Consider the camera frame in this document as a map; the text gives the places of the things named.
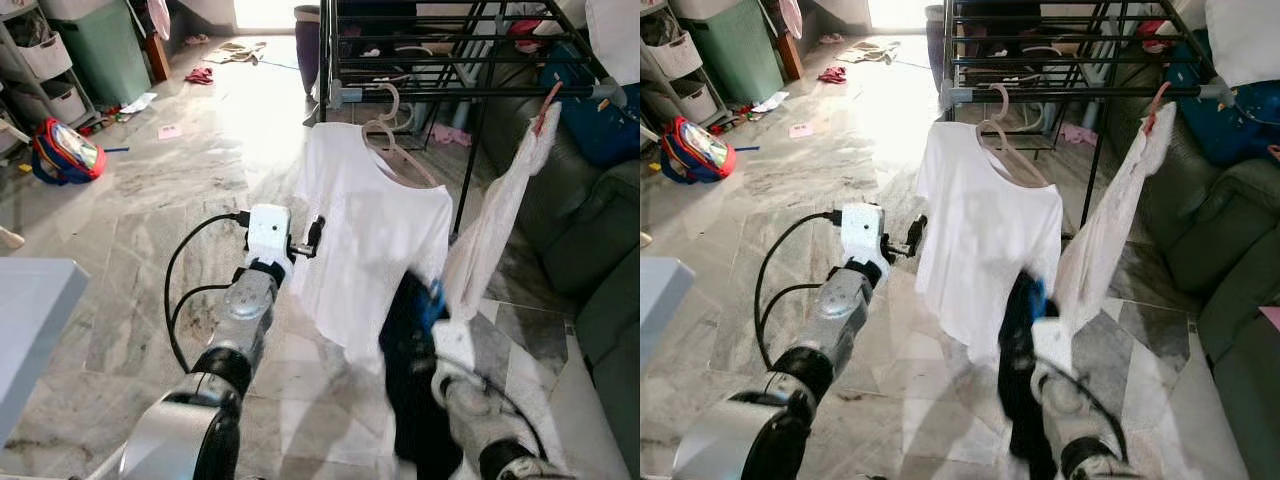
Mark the blue plastic hanger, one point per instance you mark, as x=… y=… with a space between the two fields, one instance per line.
x=1036 y=298
x=432 y=300

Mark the dark navy garment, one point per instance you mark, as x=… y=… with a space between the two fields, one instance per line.
x=410 y=380
x=1020 y=390

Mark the pale pink hanger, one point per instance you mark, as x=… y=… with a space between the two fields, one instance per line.
x=1025 y=168
x=415 y=168

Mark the reddish brown hanger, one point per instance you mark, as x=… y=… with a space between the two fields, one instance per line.
x=1158 y=105
x=548 y=105

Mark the white t-shirt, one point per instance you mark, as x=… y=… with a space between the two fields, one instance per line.
x=985 y=230
x=370 y=230

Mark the black metal drying rack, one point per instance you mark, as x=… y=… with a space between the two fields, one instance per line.
x=948 y=95
x=338 y=93

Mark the pink paper slip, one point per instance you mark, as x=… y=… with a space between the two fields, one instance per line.
x=170 y=131
x=801 y=130

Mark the small pink cloth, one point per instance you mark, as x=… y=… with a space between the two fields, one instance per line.
x=1078 y=135
x=450 y=135

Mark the long white garment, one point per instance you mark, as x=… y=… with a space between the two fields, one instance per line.
x=1105 y=230
x=490 y=230

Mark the small red cloth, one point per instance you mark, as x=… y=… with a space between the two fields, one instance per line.
x=832 y=74
x=198 y=75

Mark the purple bin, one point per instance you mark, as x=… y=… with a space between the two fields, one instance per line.
x=308 y=50
x=936 y=50

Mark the beige floor cloth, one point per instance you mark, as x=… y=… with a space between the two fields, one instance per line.
x=236 y=52
x=867 y=52

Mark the white paper sheet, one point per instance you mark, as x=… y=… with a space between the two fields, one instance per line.
x=138 y=102
x=768 y=102

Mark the red and blue backpack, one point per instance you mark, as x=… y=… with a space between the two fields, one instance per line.
x=70 y=150
x=698 y=150

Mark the brown wooden cabinet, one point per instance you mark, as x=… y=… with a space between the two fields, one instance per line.
x=787 y=55
x=156 y=55

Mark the green plastic bin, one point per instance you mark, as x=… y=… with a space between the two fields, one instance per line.
x=105 y=55
x=735 y=55

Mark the dark green sofa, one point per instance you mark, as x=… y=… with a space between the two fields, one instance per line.
x=590 y=240
x=1230 y=220

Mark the white storage drawer unit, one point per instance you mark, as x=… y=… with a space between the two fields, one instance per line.
x=45 y=55
x=675 y=55

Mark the white pillow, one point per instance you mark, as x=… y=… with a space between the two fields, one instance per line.
x=612 y=40
x=1245 y=40

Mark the pink mat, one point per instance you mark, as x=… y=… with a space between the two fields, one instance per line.
x=1272 y=318

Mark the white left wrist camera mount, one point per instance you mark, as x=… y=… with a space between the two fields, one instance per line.
x=268 y=232
x=860 y=232

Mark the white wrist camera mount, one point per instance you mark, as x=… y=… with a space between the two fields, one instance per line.
x=455 y=345
x=860 y=232
x=1052 y=345
x=268 y=232

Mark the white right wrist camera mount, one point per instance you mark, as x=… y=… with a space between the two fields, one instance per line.
x=455 y=345
x=1052 y=345

